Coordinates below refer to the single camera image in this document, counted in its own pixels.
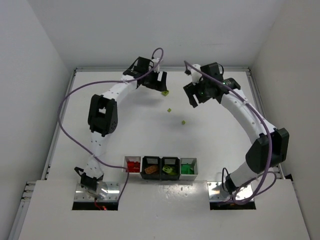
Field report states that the green long brick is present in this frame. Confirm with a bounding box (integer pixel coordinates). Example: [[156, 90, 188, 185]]
[[180, 164, 195, 175]]

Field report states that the lime printed brick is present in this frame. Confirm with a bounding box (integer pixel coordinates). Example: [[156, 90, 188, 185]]
[[162, 164, 174, 175]]

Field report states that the orange brick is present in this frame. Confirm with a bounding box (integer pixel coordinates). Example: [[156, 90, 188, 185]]
[[144, 165, 159, 175]]

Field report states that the red square brick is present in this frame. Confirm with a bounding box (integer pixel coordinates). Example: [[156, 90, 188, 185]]
[[127, 161, 140, 168]]

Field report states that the red long brick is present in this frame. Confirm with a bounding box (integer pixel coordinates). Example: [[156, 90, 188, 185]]
[[126, 167, 140, 173]]

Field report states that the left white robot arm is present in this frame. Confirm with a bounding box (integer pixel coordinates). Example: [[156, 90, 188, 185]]
[[74, 56, 167, 195]]

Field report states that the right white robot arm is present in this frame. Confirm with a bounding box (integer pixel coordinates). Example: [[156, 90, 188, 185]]
[[183, 62, 290, 194]]

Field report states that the lime brick top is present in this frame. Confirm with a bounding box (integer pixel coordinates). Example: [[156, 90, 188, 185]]
[[161, 90, 169, 96]]

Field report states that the right white bin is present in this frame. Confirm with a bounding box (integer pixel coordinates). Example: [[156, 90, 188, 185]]
[[179, 157, 198, 181]]

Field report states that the white bin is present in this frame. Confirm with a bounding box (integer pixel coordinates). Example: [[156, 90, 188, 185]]
[[179, 157, 198, 181], [122, 155, 142, 180]]

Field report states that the right black bin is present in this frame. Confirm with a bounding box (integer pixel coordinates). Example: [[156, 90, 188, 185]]
[[160, 156, 181, 181]]

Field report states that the black bin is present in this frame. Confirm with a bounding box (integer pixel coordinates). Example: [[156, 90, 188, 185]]
[[140, 156, 161, 180], [160, 156, 181, 181]]

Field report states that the left white bin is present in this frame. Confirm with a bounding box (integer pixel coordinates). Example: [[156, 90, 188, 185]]
[[122, 155, 142, 180]]

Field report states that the left black bin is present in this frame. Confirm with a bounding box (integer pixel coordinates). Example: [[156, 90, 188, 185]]
[[140, 156, 161, 180]]

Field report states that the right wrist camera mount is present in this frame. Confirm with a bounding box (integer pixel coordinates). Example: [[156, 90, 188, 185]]
[[184, 64, 202, 85]]

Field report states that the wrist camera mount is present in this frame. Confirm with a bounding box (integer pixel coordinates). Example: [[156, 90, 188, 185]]
[[151, 57, 162, 73], [184, 64, 202, 85]]

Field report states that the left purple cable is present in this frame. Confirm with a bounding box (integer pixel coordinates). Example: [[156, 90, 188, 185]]
[[58, 47, 165, 201]]

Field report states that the purple cable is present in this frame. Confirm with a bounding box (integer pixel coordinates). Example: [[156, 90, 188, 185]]
[[58, 47, 165, 201], [184, 60, 277, 206]]

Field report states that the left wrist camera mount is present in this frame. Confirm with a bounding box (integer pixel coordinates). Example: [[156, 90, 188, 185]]
[[151, 57, 162, 73]]

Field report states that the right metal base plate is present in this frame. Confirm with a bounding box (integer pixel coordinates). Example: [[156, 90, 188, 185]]
[[207, 181, 253, 203]]

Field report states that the metal base plate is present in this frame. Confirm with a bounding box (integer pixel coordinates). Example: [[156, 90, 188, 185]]
[[207, 181, 253, 203], [74, 181, 120, 202]]

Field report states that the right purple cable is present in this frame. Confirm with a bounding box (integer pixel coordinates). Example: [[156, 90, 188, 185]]
[[184, 60, 277, 206]]

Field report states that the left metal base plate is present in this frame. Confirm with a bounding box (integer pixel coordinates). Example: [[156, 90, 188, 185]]
[[74, 181, 120, 202]]

